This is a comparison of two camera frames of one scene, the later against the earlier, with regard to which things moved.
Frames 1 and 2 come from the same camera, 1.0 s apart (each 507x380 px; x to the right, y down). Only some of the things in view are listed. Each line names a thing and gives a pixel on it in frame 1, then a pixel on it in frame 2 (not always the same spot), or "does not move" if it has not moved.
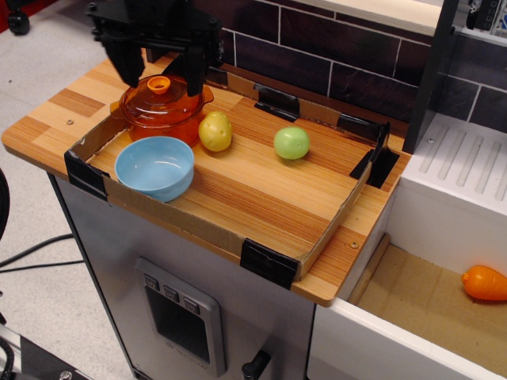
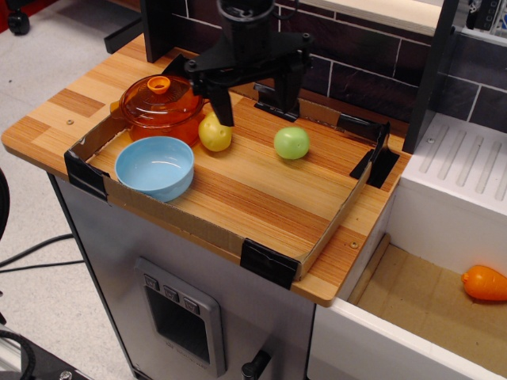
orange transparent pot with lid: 161,107 does not move
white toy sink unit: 405,313 does not move
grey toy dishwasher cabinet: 183,309 does not move
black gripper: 157,25 → 253,51
